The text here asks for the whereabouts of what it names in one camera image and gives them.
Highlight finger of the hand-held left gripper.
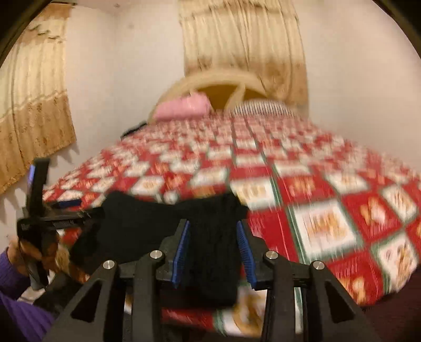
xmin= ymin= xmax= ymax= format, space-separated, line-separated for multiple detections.
xmin=49 ymin=199 xmax=83 ymax=211
xmin=49 ymin=210 xmax=104 ymax=229

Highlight person's left hand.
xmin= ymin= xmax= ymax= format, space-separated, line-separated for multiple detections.
xmin=7 ymin=237 xmax=61 ymax=277

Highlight person's left forearm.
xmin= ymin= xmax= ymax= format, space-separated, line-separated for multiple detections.
xmin=0 ymin=248 xmax=56 ymax=342

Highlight black pants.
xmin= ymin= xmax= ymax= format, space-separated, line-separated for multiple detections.
xmin=69 ymin=191 xmax=250 ymax=308

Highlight cream wooden headboard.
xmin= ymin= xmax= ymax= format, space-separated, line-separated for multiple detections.
xmin=148 ymin=71 xmax=273 ymax=124

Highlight striped pillow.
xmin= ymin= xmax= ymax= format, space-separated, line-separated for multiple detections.
xmin=230 ymin=99 xmax=300 ymax=118

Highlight pink folded blanket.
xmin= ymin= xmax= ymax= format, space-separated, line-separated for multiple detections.
xmin=154 ymin=92 xmax=211 ymax=122

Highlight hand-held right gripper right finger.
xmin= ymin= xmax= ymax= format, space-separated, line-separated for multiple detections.
xmin=236 ymin=220 xmax=384 ymax=342

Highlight beige patterned curtain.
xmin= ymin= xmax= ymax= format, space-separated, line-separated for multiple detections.
xmin=0 ymin=5 xmax=77 ymax=194
xmin=178 ymin=0 xmax=310 ymax=114

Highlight red printed bedspread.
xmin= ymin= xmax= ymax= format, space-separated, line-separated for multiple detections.
xmin=41 ymin=112 xmax=421 ymax=338

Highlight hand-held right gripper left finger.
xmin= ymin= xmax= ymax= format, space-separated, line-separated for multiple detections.
xmin=43 ymin=219 xmax=191 ymax=342

